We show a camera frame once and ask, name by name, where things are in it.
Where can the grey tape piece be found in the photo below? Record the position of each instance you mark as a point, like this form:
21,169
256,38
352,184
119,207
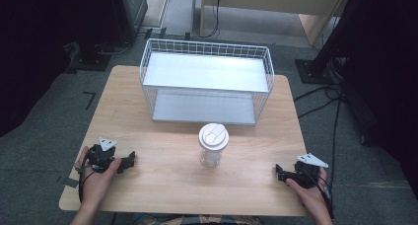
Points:
71,182

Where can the person's patterned clothing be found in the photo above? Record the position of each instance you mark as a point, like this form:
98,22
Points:
197,220

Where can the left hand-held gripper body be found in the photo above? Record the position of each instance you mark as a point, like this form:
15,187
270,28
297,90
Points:
100,157

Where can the beige wooden desk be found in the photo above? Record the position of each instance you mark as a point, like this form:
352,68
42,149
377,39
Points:
272,1

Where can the black cabinet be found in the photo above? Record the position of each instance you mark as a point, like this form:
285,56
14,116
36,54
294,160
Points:
128,11

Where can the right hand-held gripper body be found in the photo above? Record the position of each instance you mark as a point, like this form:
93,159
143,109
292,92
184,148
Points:
305,177

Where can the black stand with base plate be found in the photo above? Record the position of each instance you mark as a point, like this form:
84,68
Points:
90,60
315,70

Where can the clear cup with white lid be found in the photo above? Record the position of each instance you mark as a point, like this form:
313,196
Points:
213,137

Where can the person's left hand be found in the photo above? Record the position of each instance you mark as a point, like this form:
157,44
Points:
95,185

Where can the person's right hand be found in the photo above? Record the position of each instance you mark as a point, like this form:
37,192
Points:
312,198

